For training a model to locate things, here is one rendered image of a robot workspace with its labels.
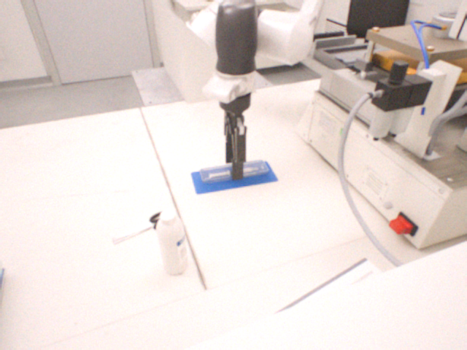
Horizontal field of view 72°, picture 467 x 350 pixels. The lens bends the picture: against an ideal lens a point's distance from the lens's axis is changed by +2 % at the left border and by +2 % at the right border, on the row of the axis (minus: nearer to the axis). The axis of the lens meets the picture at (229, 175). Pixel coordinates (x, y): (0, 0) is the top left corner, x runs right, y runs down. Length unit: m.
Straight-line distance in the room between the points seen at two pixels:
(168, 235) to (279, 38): 0.45
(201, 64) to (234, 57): 0.57
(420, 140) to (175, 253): 0.52
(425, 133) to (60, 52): 3.42
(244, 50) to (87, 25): 3.07
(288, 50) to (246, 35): 0.10
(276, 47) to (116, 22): 3.04
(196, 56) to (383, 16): 1.82
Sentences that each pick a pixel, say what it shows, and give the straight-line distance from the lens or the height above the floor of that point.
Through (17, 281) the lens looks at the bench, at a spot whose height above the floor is 0.75.
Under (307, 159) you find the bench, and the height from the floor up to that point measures 0.75.
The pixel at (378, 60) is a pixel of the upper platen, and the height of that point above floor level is 1.05.
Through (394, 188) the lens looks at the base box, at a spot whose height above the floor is 0.84.
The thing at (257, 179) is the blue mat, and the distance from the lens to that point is 0.88.
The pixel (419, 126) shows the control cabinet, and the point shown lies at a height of 0.99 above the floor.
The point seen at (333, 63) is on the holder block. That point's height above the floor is 0.99.
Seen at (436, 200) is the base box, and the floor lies 0.89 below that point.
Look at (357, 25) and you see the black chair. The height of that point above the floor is 0.72.
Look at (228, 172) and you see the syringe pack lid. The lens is 0.86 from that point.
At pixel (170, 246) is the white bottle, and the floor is 0.84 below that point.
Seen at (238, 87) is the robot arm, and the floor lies 1.03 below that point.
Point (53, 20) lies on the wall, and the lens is 3.68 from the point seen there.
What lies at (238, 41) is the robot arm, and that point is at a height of 1.12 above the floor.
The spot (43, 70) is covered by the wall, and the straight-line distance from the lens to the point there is 3.83.
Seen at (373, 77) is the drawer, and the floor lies 0.96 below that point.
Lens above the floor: 1.30
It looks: 38 degrees down
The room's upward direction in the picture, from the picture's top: straight up
